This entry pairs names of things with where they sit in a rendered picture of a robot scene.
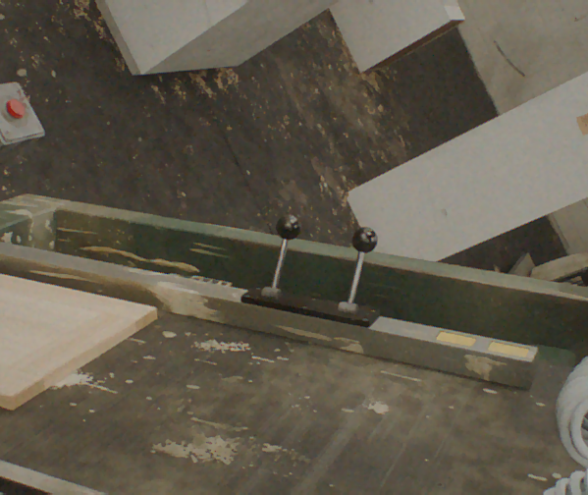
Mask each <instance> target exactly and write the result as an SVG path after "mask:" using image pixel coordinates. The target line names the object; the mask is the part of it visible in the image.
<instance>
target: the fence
mask: <svg viewBox="0 0 588 495"><path fill-rule="evenodd" d="M0 274H3V275H8V276H12V277H17V278H22V279H26V280H30V281H35V282H39V283H44V284H48V285H53V286H58V287H62V288H67V289H72V290H76V291H81V292H86V293H90V294H95V295H99V296H103V297H108V298H112V299H117V300H122V301H126V302H131V303H139V304H144V305H149V306H153V307H156V308H157V309H160V310H165V311H169V312H174V313H178V314H182V315H187V316H192V317H196V318H201V319H205V320H210V321H215V322H219V323H224V324H229V325H233V326H238V327H241V328H246V329H251V330H255V331H260V332H265V333H269V334H274V335H278V336H283V337H288V338H292V339H297V340H301V341H305V342H310V343H314V344H319V345H324V346H328V347H333V348H338V349H342V350H347V351H351V352H356V353H361V354H365V355H370V356H374V357H378V358H386V359H391V360H396V361H400V362H405V363H410V364H414V365H419V366H423V367H428V368H433V369H437V370H442V371H446V372H450V373H455V374H459V375H464V376H469V377H473V378H478V379H483V380H487V381H492V382H497V383H501V384H506V385H509V386H514V387H519V388H523V389H529V386H530V384H531V381H532V379H533V376H534V373H535V366H536V358H537V352H538V348H536V347H531V346H526V345H521V344H517V343H512V342H507V341H501V340H496V339H491V338H486V337H481V336H476V335H471V334H466V333H461V332H456V331H452V330H447V329H442V328H436V327H431V326H426V325H421V324H416V323H411V322H406V321H401V320H396V319H392V318H387V317H382V316H379V317H378V319H377V320H376V321H375V322H374V323H373V324H372V325H371V326H370V327H369V328H366V327H361V326H356V325H351V324H346V323H342V322H338V321H333V320H328V319H323V318H318V317H313V316H308V315H303V314H298V313H293V312H288V311H284V310H279V309H275V308H270V307H265V306H260V305H255V304H250V303H245V302H241V295H243V294H244V293H246V292H247V290H242V289H237V288H232V287H227V286H222V285H217V284H212V283H207V282H202V281H197V280H192V279H188V278H183V277H177V276H172V275H167V274H162V273H157V272H152V271H147V270H142V269H137V268H132V267H128V266H123V265H118V264H112V263H107V262H102V261H97V260H92V259H87V258H82V257H77V256H72V255H67V254H63V253H58V252H53V251H47V250H42V249H37V248H32V247H23V246H18V245H13V244H8V243H3V242H0ZM440 332H445V333H450V334H455V335H459V336H464V337H469V338H474V339H476V341H475V343H474V344H473V346H472V347H470V346H465V345H461V344H456V343H451V342H446V341H441V340H436V338H437V337H438V335H439V334H440ZM492 342H495V343H500V344H505V345H510V346H515V347H520V348H524V349H528V350H529V352H528V354H527V357H519V356H514V355H509V354H504V353H499V352H494V351H489V350H488V348H489V346H490V344H491V343H492Z"/></svg>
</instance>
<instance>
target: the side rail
mask: <svg viewBox="0 0 588 495"><path fill-rule="evenodd" d="M55 211H56V214H57V230H58V231H57V247H58V253H63V254H67V255H72V256H77V257H82V258H87V259H92V260H97V261H102V262H107V263H112V264H118V265H123V266H128V267H132V268H137V269H142V270H147V271H152V272H157V273H162V274H167V275H169V274H170V273H178V274H183V275H188V276H198V277H203V278H208V279H213V280H219V281H224V282H229V283H232V288H237V289H242V290H250V289H251V288H253V287H254V286H258V287H263V288H265V287H271V283H272V279H273V275H274V271H275V267H276V263H277V258H278V254H279V250H280V246H281V242H282V239H281V238H280V237H279V236H276V235H270V234H265V233H259V232H253V231H247V230H242V229H236V228H230V227H224V226H218V225H212V224H206V223H200V222H194V221H188V220H183V219H177V218H171V217H165V216H159V215H153V214H147V213H141V212H135V211H129V210H124V209H118V208H112V207H106V206H100V205H94V204H88V203H82V202H76V201H73V202H70V203H67V204H65V205H62V206H59V207H57V208H56V210H55ZM357 254H358V251H357V250H356V249H354V248H352V247H341V246H335V245H329V244H323V243H317V242H312V241H306V240H300V239H293V240H290V241H289V242H288V246H287V251H286V255H285V259H284V263H283V267H282V271H281V275H280V279H279V284H278V288H277V289H280V290H281V291H284V292H289V293H294V294H299V295H305V296H310V297H314V298H319V299H324V300H329V301H335V302H340V303H341V302H347V297H348V293H349V289H350V284H351V280H352V275H353V271H354V267H355V263H356V259H357ZM354 303H356V304H358V305H359V306H364V307H370V308H375V309H379V310H380V316H382V317H387V318H392V319H396V320H401V321H406V322H411V323H416V324H421V325H426V326H431V327H436V328H442V329H447V330H452V331H456V332H461V333H466V334H471V335H476V336H481V337H486V338H491V339H496V340H501V341H507V342H512V343H517V344H521V345H525V344H527V343H535V344H540V345H545V346H550V347H555V348H560V349H565V350H570V351H572V352H574V353H575V357H576V359H575V364H580V363H581V362H582V360H583V359H584V358H586V357H588V287H582V286H576V285H570V284H565V283H559V282H553V281H547V280H541V279H535V278H529V277H523V276H517V275H511V274H506V273H500V272H494V271H488V270H482V269H476V268H470V267H464V266H458V265H452V264H447V263H441V262H435V261H429V260H423V259H417V258H411V257H405V256H399V255H393V254H387V253H382V252H376V251H370V252H367V253H365V255H364V259H363V264H362V268H361V272H360V277H359V281H358V286H357V290H356V294H355V299H354Z"/></svg>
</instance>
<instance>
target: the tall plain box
mask: <svg viewBox="0 0 588 495"><path fill-rule="evenodd" d="M339 1H340V0H95V2H96V4H97V6H98V8H99V10H100V12H101V14H102V16H103V18H104V20H105V22H106V24H107V26H108V28H109V29H110V31H111V33H112V35H113V37H114V39H115V41H116V43H117V45H118V47H119V49H120V51H121V53H122V55H123V57H124V59H125V61H126V63H127V65H128V67H129V69H130V71H131V73H132V75H133V76H135V75H146V74H157V73H167V72H177V71H188V70H198V69H209V68H220V67H230V66H238V65H240V64H241V63H243V62H244V61H246V60H247V59H249V58H251V57H252V56H254V55H255V54H257V53H258V52H260V51H261V50H263V49H265V48H266V47H268V46H269V45H271V44H272V43H274V42H275V41H277V40H279V39H280V38H282V37H283V36H285V35H286V34H288V33H290V32H291V31H293V30H294V29H296V28H298V27H299V26H301V25H303V24H304V23H306V22H307V21H309V20H310V19H312V18H314V17H315V16H317V15H318V14H320V13H321V12H323V11H324V10H326V9H328V8H329V7H331V6H332V5H334V4H335V3H337V2H339Z"/></svg>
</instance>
